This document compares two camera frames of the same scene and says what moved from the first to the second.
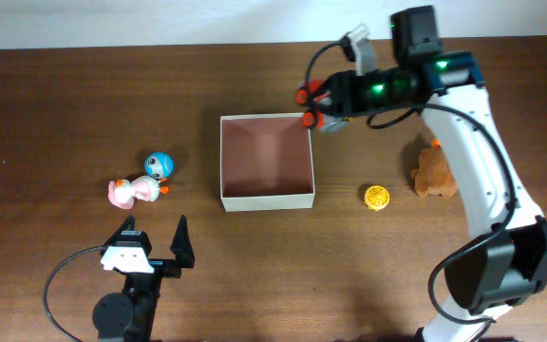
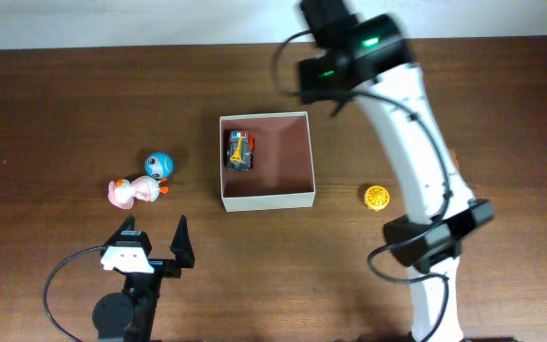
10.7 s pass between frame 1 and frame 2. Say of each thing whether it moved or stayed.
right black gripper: moved
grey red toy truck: moved
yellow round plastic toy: stayed
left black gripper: stayed
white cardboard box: stayed
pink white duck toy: stayed
